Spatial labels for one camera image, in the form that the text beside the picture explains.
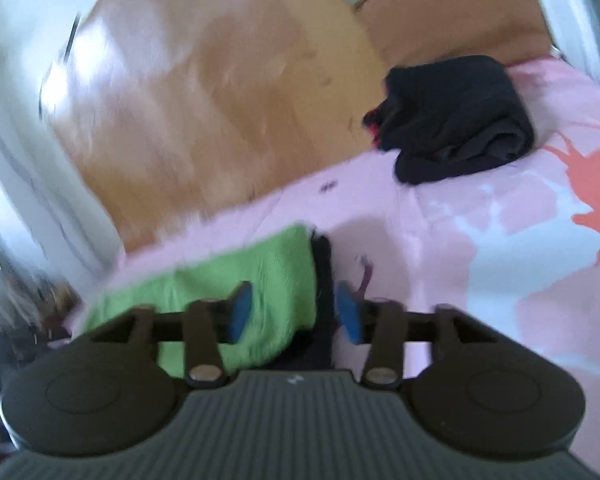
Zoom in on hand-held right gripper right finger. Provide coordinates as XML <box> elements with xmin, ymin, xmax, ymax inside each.
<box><xmin>335</xmin><ymin>281</ymin><xmax>503</xmax><ymax>387</ymax></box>

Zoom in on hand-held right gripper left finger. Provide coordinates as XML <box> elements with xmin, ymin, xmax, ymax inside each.
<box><xmin>89</xmin><ymin>281</ymin><xmax>255</xmax><ymax>387</ymax></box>

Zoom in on pink printed bed sheet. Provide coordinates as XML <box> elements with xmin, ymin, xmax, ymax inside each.
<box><xmin>65</xmin><ymin>55</ymin><xmax>600</xmax><ymax>466</ymax></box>

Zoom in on dark navy folded sweater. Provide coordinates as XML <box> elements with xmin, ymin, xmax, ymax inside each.
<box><xmin>362</xmin><ymin>55</ymin><xmax>537</xmax><ymax>186</ymax></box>

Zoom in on wooden headboard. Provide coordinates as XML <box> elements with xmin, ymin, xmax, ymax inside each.
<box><xmin>39</xmin><ymin>0</ymin><xmax>387</xmax><ymax>257</ymax></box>

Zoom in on brown cushion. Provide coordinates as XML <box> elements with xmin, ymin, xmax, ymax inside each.
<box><xmin>354</xmin><ymin>0</ymin><xmax>555</xmax><ymax>70</ymax></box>

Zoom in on white window frame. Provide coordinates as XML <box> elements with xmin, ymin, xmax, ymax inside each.
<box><xmin>525</xmin><ymin>0</ymin><xmax>600</xmax><ymax>91</ymax></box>

